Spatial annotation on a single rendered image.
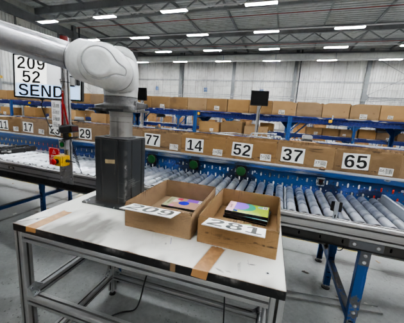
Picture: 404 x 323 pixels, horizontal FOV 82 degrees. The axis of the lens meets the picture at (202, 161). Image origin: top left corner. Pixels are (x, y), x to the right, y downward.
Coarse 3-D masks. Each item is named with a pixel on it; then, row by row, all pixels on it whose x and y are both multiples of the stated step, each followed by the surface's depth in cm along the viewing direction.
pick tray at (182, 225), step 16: (144, 192) 105; (160, 192) 121; (176, 192) 126; (192, 192) 124; (208, 192) 121; (128, 224) 93; (144, 224) 90; (160, 224) 88; (176, 224) 86; (192, 224) 86
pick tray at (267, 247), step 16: (224, 192) 118; (240, 192) 116; (208, 208) 96; (224, 208) 116; (272, 208) 112; (256, 224) 100; (272, 224) 101; (208, 240) 83; (224, 240) 81; (240, 240) 79; (256, 240) 78; (272, 240) 76; (272, 256) 77
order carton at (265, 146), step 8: (232, 136) 206; (232, 144) 185; (256, 144) 178; (264, 144) 177; (272, 144) 175; (256, 152) 179; (264, 152) 177; (272, 152) 176; (256, 160) 181; (272, 160) 177
